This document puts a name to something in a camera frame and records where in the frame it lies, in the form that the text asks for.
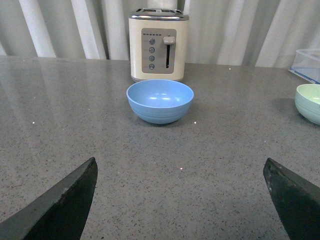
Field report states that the blue bowl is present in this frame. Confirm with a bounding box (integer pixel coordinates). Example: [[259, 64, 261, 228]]
[[126, 79, 194, 124]]

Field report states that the cream two-slot toaster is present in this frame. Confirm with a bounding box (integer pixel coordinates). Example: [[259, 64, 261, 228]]
[[128, 8, 189, 82]]

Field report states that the green bowl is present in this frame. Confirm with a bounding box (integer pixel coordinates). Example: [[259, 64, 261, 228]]
[[294, 84, 320, 125]]

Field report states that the clear plastic container blue rim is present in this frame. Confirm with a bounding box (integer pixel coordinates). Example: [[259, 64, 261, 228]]
[[289, 49, 320, 84]]

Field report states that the white curtain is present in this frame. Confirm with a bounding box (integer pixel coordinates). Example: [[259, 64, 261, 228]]
[[0, 0, 320, 68]]

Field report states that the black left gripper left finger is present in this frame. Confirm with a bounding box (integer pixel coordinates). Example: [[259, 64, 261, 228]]
[[0, 157, 98, 240]]

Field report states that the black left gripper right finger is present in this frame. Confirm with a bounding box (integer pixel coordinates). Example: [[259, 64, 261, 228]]
[[263, 158, 320, 240]]

